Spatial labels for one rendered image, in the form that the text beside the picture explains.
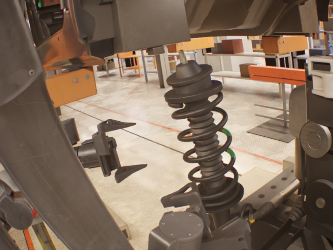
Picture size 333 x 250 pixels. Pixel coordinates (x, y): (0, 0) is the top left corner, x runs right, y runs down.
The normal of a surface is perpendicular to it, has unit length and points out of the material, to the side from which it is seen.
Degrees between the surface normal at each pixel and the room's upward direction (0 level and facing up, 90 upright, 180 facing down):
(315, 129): 90
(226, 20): 105
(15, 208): 81
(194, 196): 93
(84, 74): 90
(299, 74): 90
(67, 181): 100
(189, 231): 11
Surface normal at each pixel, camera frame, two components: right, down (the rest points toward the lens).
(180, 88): -0.59, 0.40
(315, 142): -0.81, 0.30
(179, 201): -0.26, 0.39
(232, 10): -0.68, 0.53
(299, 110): -0.96, 0.21
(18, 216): 0.47, 0.05
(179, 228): 0.02, -0.91
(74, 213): 0.64, 0.34
